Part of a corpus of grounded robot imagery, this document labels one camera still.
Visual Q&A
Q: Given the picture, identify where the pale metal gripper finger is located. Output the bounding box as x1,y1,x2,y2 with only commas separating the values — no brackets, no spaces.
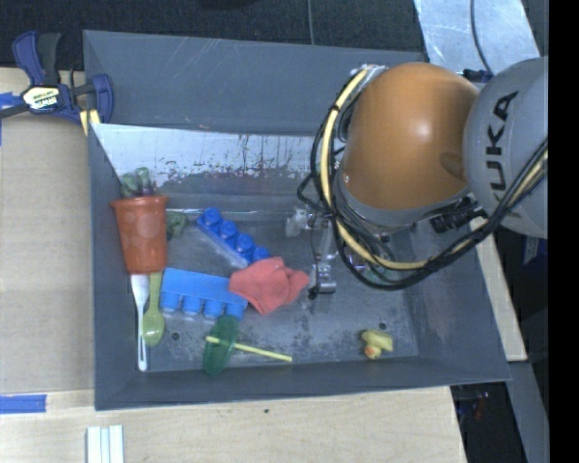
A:
308,262,339,301
285,206,317,238

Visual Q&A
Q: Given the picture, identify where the orange-red cloth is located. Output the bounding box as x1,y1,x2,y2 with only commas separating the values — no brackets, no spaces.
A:
228,256,312,317

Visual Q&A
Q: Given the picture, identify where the blue toy brick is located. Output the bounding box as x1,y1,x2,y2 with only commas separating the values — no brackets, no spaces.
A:
158,266,249,322
194,206,273,269

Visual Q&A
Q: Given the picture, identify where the yellow rubber duck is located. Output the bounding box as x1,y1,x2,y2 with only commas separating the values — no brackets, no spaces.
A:
360,328,396,361

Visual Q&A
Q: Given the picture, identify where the thin yellow stick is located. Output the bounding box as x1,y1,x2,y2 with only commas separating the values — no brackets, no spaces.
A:
205,335,294,364

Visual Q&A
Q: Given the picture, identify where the small green toy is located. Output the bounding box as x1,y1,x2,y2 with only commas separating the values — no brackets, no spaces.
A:
165,209,191,241

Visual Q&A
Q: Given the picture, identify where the green translucent plastic disc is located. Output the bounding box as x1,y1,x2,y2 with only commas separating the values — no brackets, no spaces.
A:
202,314,240,376

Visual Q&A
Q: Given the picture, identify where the orange dotted plastic cup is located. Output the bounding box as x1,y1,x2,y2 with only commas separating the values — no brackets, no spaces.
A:
109,194,171,276

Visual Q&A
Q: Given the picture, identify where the grey metal bin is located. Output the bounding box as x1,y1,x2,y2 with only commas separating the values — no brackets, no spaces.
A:
81,29,513,412

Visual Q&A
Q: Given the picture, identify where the green and purple toy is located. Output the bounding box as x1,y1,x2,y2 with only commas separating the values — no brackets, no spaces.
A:
119,166,156,200

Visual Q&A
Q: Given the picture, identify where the green plastic spoon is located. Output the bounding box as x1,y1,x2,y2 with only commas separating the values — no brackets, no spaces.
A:
141,271,167,348

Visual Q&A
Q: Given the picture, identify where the white plastic fork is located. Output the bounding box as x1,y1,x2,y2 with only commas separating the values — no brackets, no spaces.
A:
129,272,152,372

